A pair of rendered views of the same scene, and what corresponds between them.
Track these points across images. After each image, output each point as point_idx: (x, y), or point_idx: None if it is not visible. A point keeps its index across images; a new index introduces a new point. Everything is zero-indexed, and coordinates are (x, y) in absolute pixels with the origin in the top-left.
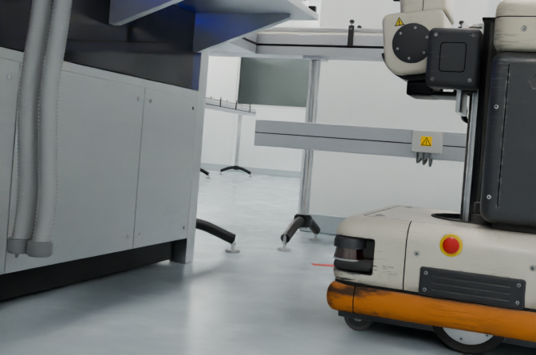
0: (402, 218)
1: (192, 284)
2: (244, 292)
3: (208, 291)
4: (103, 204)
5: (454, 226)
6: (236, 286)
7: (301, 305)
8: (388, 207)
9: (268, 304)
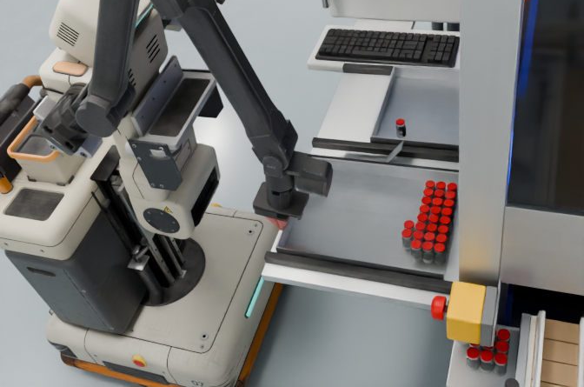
0: (237, 224)
1: (416, 350)
2: (366, 341)
3: (395, 329)
4: None
5: (209, 209)
6: (376, 360)
7: (315, 318)
8: (228, 311)
9: (341, 309)
